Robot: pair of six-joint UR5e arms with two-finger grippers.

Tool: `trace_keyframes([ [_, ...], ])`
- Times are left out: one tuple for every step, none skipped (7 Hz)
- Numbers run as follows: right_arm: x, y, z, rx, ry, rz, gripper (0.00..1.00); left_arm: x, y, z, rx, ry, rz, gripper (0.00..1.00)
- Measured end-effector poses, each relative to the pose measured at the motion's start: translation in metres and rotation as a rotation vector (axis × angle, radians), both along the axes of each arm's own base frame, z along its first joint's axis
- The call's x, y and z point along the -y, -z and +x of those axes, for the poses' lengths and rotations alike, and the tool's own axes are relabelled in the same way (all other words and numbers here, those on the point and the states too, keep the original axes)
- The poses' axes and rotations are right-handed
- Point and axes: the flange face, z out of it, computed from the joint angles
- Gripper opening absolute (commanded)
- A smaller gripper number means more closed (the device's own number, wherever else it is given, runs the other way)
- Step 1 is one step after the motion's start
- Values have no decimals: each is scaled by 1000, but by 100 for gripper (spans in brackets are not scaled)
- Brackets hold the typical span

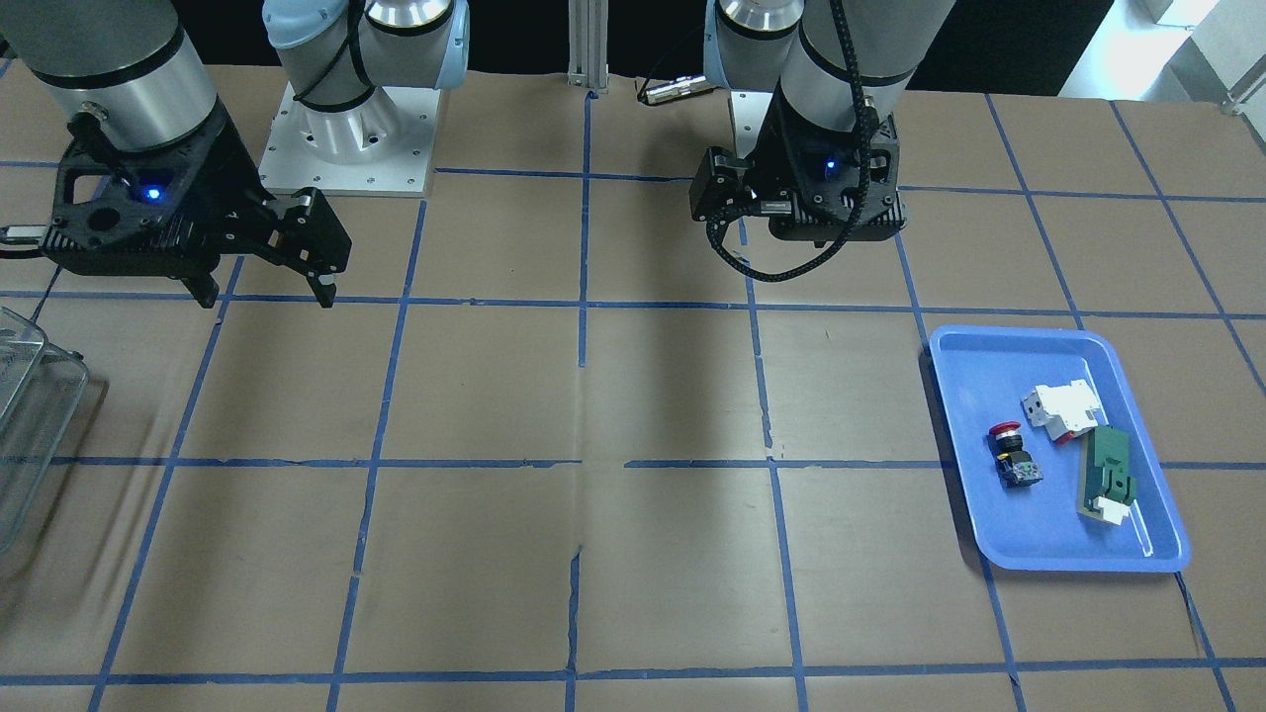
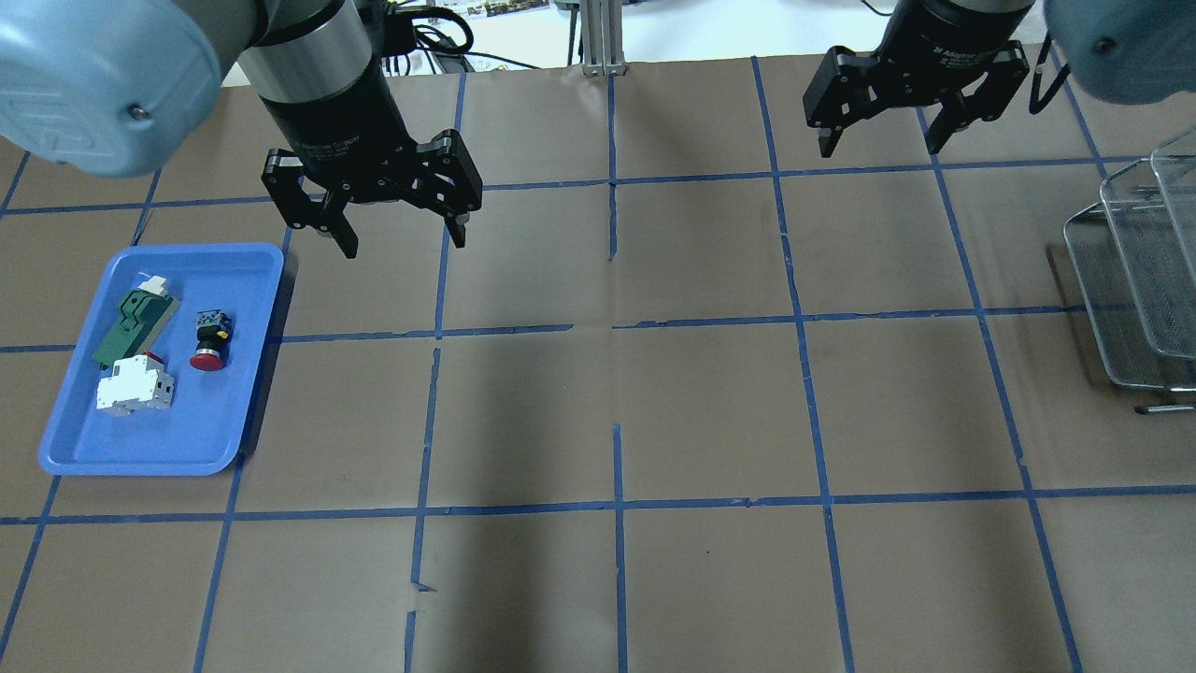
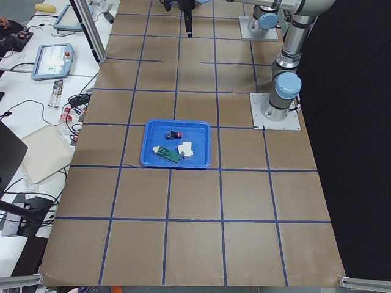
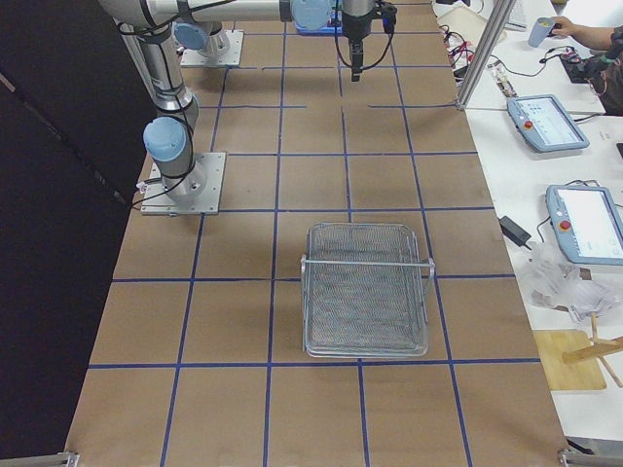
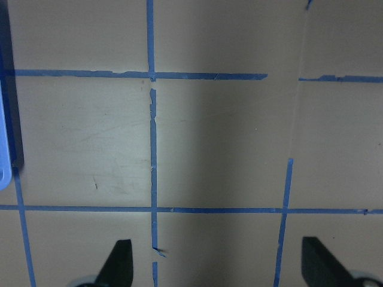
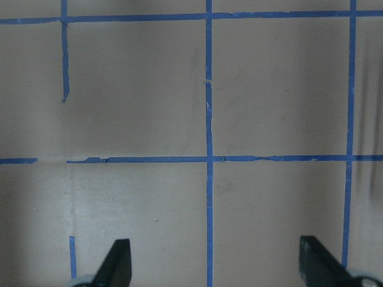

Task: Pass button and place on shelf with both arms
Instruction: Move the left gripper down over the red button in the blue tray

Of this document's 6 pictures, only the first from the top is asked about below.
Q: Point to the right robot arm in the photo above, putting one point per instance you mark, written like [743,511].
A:
[134,64]

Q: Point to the green terminal block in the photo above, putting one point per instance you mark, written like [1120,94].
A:
[1107,486]

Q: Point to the white circuit breaker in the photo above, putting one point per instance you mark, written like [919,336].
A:
[1064,412]

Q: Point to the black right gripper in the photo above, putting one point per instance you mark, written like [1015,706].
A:
[226,176]

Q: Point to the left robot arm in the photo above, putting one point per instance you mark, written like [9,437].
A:
[833,61]

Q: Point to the aluminium frame post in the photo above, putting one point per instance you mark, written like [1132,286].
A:
[587,64]

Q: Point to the red emergency stop button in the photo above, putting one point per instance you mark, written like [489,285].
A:
[1014,464]

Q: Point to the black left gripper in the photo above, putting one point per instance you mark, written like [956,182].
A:
[764,178]

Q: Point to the wire mesh shelf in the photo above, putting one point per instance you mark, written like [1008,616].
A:
[41,386]

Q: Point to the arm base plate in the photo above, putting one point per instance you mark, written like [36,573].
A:
[381,149]
[748,110]

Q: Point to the blue plastic tray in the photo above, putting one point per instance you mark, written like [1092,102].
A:
[983,374]

